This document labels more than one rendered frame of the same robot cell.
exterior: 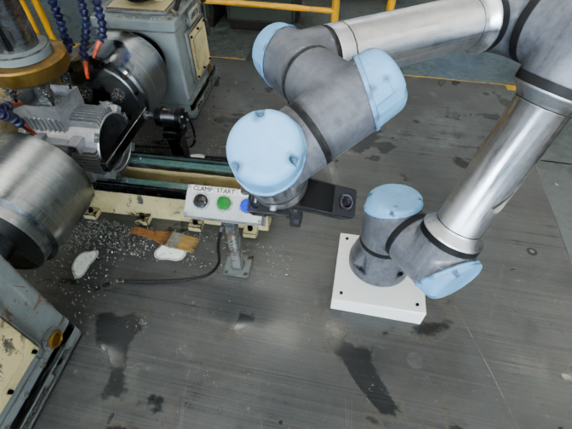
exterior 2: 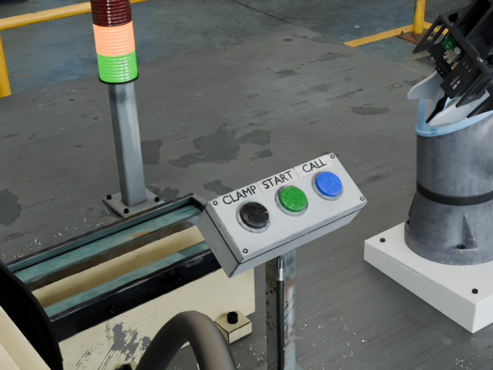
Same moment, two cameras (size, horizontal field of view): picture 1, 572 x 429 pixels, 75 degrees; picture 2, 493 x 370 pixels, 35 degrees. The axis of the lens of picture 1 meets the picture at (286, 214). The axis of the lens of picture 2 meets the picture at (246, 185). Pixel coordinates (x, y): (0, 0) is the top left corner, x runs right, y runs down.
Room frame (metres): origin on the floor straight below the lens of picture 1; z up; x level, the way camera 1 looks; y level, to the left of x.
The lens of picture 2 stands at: (0.06, 0.65, 1.47)
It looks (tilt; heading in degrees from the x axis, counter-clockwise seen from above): 29 degrees down; 316
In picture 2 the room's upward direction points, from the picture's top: 2 degrees counter-clockwise
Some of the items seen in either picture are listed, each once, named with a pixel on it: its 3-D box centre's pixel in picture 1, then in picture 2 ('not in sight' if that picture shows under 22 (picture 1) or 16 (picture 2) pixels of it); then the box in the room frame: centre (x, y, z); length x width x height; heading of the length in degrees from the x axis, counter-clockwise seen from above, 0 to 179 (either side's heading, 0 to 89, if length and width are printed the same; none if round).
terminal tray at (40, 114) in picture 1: (51, 107); not in sight; (0.82, 0.59, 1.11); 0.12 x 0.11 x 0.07; 82
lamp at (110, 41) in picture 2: not in sight; (114, 36); (1.03, -0.02, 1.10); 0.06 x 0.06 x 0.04
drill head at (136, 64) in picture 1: (123, 77); not in sight; (1.09, 0.51, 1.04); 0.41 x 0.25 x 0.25; 172
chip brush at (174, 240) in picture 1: (164, 237); not in sight; (0.64, 0.34, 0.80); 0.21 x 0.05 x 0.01; 73
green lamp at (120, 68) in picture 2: not in sight; (117, 63); (1.03, -0.02, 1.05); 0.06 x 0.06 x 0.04
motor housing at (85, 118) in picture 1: (81, 139); not in sight; (0.81, 0.55, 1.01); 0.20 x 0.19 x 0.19; 82
